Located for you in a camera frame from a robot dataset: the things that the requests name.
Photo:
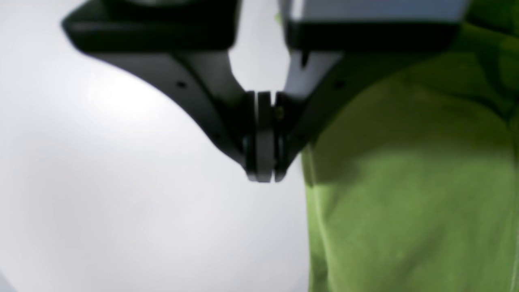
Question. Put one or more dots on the green T-shirt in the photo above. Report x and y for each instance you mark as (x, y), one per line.
(414, 186)

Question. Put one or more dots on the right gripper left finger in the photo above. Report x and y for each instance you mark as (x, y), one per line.
(181, 48)

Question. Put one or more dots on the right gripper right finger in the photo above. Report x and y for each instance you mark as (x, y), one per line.
(338, 48)

